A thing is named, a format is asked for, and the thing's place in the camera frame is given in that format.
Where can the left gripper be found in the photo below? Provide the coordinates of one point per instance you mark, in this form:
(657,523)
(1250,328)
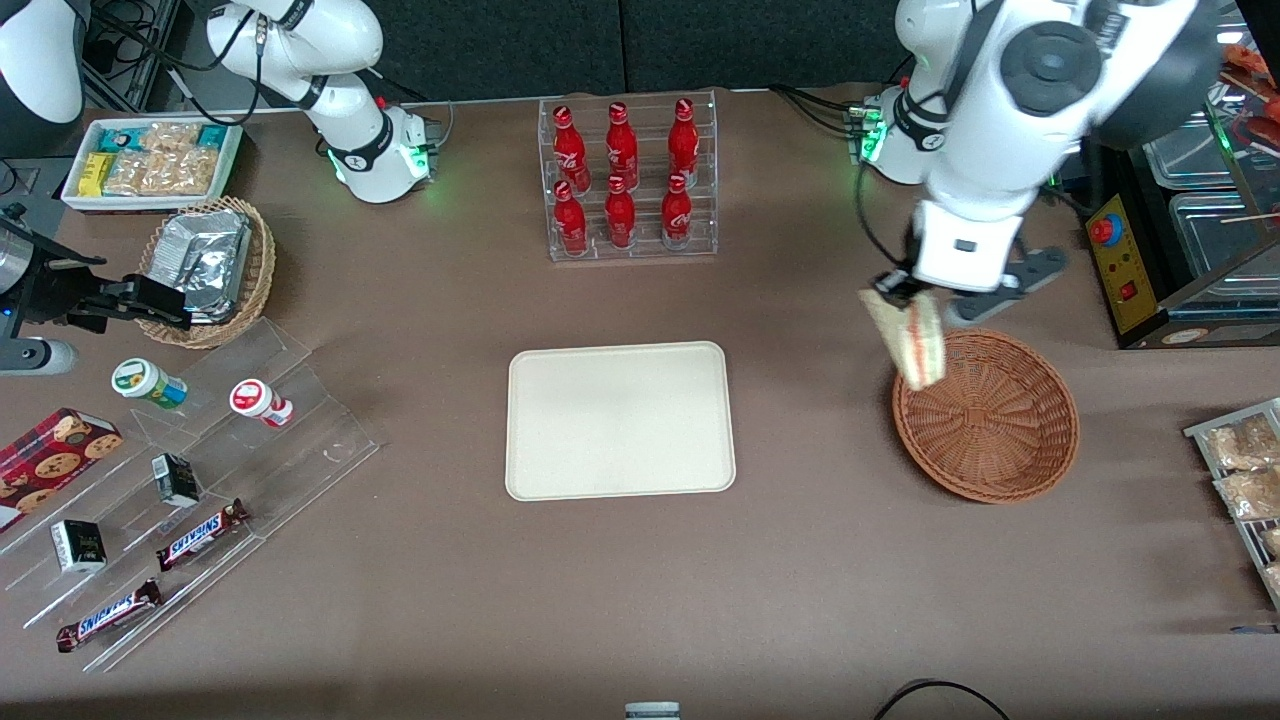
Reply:
(897,283)

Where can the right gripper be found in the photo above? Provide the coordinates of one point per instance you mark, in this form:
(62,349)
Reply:
(48,290)

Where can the triangular sandwich half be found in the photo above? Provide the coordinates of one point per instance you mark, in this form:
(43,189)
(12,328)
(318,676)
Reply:
(915,345)

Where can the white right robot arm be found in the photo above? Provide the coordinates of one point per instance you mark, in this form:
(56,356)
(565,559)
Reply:
(345,100)

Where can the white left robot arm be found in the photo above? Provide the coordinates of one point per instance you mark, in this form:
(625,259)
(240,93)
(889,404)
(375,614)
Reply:
(1000,130)

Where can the round brown wicker basket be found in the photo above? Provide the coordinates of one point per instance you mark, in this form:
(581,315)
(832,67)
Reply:
(1000,430)

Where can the oval tan wicker basket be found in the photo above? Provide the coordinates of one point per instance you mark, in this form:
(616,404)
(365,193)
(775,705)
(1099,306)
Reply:
(262,265)

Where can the cream plastic serving tray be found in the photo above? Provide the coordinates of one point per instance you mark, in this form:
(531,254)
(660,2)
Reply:
(600,420)

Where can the white rectangular snack bin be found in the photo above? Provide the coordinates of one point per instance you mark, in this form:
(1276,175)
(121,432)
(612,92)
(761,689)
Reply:
(160,204)

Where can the silver foil pack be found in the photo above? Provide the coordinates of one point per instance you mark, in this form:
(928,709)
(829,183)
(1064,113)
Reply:
(200,260)

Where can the yellow snack packet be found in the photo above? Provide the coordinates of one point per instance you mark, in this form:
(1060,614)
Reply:
(95,175)

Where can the clear bag of rice crackers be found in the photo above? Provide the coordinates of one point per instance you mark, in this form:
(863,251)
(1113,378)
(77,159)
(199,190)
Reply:
(170,137)
(190,172)
(135,172)

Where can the green lid snack cup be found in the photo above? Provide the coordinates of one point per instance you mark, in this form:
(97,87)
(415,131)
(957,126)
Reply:
(140,380)

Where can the teal snack packet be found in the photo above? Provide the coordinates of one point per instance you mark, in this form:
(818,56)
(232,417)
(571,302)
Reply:
(212,136)
(118,140)

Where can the small glossy black box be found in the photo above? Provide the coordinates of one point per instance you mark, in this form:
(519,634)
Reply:
(1068,180)

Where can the black glass food warmer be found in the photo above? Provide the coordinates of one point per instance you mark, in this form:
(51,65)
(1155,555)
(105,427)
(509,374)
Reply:
(1125,270)

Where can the red lid snack cup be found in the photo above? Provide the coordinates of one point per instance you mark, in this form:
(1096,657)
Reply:
(250,397)

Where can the red plaid cookie box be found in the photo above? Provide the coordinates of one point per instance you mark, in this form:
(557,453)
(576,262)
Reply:
(50,465)

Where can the small black carton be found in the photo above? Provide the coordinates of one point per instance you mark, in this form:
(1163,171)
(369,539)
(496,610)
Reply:
(78,546)
(176,482)

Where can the steel warmer pan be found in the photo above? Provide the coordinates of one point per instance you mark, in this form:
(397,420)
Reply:
(1215,250)
(1185,160)

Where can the clear acrylic stepped display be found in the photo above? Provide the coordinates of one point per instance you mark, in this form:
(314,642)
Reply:
(300,440)

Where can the brown Snickers bar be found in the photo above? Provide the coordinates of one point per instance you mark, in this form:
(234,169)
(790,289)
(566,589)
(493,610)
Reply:
(108,616)
(200,535)

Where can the grey metal snack rack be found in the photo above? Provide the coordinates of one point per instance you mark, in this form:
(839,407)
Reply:
(1198,433)

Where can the thin wooden skewer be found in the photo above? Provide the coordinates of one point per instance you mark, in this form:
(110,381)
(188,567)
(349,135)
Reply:
(1250,217)

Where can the red cola bottle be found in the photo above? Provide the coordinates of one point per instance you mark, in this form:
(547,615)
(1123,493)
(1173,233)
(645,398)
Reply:
(620,215)
(622,145)
(677,215)
(571,150)
(571,220)
(684,140)

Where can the clear bag of granola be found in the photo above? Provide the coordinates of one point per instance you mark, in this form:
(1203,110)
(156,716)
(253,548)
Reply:
(1255,495)
(1274,580)
(1245,445)
(1272,543)

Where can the clear acrylic bottle rack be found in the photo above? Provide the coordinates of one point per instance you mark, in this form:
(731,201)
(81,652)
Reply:
(648,140)

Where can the small grey device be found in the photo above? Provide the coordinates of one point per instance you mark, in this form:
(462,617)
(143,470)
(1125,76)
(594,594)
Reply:
(652,712)

